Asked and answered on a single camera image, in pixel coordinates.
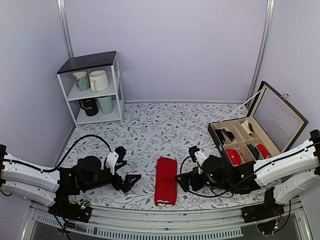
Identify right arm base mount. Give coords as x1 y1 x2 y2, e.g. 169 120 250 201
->
241 187 292 236

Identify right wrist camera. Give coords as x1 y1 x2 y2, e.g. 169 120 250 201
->
194 149 208 175

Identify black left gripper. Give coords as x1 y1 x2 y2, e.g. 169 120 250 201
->
82 167 142 193

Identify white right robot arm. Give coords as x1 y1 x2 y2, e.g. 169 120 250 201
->
175 129 320 218

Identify white shelf black top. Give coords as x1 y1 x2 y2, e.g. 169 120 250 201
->
57 50 124 127

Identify right metal pole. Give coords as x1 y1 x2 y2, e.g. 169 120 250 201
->
247 0 275 101

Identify red rolled sock right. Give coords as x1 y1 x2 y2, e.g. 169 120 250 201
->
256 144 271 159

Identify teal patterned mug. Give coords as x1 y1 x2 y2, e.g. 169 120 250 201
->
72 70 91 92

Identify green rolled sock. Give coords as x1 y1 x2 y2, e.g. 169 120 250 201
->
247 144 262 160

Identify black compartment storage box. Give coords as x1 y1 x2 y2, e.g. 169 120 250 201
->
208 81 308 165

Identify metal pole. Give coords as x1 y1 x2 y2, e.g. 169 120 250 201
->
247 0 275 101
56 0 74 58

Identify metal front rail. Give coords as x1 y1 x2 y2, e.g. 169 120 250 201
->
19 190 315 240

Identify cream white mug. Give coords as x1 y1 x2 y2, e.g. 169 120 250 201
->
89 70 109 93

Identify white sock in box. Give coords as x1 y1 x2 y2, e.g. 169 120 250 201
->
240 120 254 137

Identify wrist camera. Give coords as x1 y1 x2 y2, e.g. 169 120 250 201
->
103 151 119 175
194 149 208 175

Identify black socks in box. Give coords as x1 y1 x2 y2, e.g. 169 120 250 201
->
214 128 235 145

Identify mint green tumbler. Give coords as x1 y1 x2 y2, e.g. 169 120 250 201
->
97 96 113 115

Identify red sock pair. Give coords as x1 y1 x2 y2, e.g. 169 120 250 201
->
154 157 178 206

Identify black mug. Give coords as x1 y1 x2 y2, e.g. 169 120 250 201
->
78 98 99 117

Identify left metal pole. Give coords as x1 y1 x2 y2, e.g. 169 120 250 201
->
56 0 74 58

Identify red rolled sock with white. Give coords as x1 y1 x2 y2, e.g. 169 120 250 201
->
226 149 241 166

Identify floral table mat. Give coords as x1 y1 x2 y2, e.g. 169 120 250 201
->
62 103 248 204

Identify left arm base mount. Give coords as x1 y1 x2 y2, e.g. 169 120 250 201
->
48 196 92 223

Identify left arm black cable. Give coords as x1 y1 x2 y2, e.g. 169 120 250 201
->
9 134 113 173

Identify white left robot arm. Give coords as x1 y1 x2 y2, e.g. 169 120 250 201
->
0 146 141 217

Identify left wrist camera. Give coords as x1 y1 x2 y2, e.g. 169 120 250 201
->
103 151 119 175

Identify tan rolled sock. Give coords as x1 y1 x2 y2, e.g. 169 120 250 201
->
238 147 256 163

